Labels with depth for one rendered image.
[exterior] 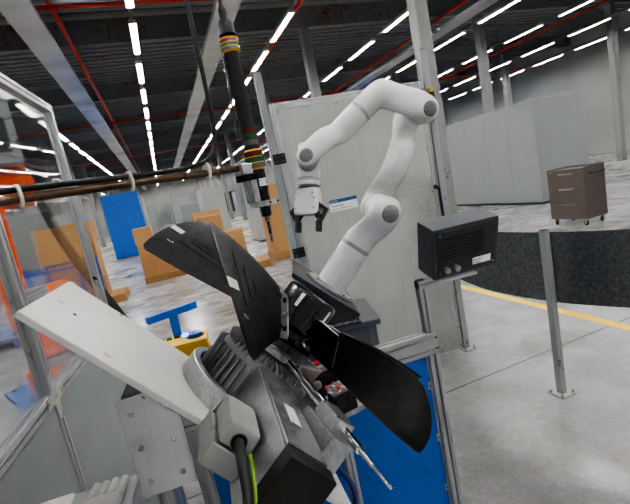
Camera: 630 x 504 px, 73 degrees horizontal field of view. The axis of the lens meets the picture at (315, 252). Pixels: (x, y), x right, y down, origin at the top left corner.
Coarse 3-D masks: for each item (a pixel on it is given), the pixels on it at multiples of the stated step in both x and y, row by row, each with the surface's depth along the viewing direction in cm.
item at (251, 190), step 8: (240, 168) 92; (248, 168) 93; (240, 176) 93; (248, 176) 92; (256, 176) 94; (248, 184) 94; (256, 184) 95; (248, 192) 95; (256, 192) 95; (248, 200) 96; (256, 200) 94; (272, 200) 95
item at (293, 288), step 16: (288, 288) 91; (304, 288) 88; (288, 304) 88; (304, 304) 87; (320, 304) 88; (304, 320) 87; (288, 336) 88; (304, 336) 89; (288, 352) 86; (304, 352) 89
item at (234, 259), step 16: (224, 240) 67; (224, 256) 63; (240, 256) 70; (224, 272) 61; (240, 272) 66; (256, 272) 73; (240, 288) 64; (256, 288) 70; (272, 288) 78; (240, 304) 61; (256, 304) 68; (272, 304) 76; (240, 320) 59; (256, 320) 66; (272, 320) 75; (256, 336) 64; (272, 336) 74; (256, 352) 62
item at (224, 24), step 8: (224, 8) 91; (224, 16) 91; (224, 24) 90; (232, 24) 91; (224, 32) 90; (232, 32) 93; (264, 176) 96; (264, 184) 96; (264, 192) 96; (264, 200) 96; (264, 208) 97; (264, 216) 98
